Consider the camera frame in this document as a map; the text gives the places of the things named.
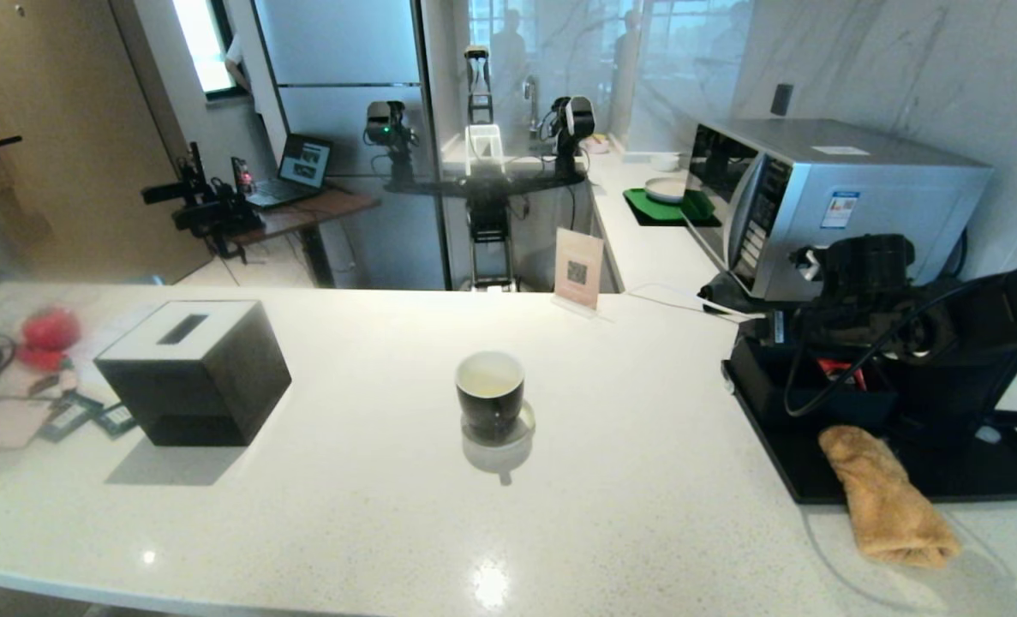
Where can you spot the open laptop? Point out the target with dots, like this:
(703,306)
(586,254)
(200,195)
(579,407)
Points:
(307,164)

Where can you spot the black teleoperation rig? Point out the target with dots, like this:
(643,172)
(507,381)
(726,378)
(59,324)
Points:
(208,210)

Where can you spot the black cup white inside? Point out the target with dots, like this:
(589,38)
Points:
(489,411)

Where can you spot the black serving tray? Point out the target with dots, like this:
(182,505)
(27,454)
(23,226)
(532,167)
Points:
(774,463)

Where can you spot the background robot torso column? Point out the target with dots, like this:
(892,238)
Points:
(487,218)

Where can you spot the beige QR code sign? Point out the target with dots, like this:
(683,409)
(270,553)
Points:
(578,266)

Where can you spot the light brown wooden door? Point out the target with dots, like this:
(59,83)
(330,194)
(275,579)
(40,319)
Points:
(71,128)

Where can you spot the black electric kettle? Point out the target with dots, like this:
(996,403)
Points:
(945,407)

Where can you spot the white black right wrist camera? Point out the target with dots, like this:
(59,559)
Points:
(806,261)

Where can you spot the red chili toy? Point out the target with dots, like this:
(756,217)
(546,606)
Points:
(41,358)

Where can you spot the round glass coaster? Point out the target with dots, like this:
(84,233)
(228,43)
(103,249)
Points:
(527,425)

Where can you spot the silver microwave oven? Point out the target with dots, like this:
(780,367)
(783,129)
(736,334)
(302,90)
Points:
(868,188)

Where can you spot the black wall socket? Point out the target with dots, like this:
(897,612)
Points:
(780,101)

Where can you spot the dark green card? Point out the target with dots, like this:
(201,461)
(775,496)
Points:
(118,420)
(67,418)

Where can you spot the white bowl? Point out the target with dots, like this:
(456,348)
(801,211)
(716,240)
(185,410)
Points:
(664,191)

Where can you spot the pink pad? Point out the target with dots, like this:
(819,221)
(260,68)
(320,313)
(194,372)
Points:
(7,424)

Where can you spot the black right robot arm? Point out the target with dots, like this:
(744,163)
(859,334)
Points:
(902,317)

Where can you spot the dark curved tabletop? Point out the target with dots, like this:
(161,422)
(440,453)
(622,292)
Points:
(439,186)

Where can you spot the red round object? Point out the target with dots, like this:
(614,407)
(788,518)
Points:
(52,328)

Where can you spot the red coffee sachet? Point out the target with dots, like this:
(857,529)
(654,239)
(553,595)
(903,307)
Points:
(834,370)

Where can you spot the window with dark frame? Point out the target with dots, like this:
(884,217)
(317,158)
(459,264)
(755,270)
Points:
(204,43)

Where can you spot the green tray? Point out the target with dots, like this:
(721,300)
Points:
(645,208)

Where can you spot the black sachet organizer box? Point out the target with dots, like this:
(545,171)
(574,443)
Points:
(765,386)

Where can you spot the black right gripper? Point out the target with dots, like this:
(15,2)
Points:
(791,327)

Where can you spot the metal faucet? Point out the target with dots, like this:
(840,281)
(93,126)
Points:
(532,90)

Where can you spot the black tissue box white top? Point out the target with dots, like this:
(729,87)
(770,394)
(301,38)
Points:
(208,386)

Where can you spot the wooden desk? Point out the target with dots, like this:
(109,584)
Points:
(320,210)

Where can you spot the orange folded towel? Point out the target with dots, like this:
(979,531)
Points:
(889,506)

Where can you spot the small pink item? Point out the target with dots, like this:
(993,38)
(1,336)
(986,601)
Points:
(599,146)

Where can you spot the frosted glass partition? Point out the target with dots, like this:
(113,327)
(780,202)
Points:
(345,51)

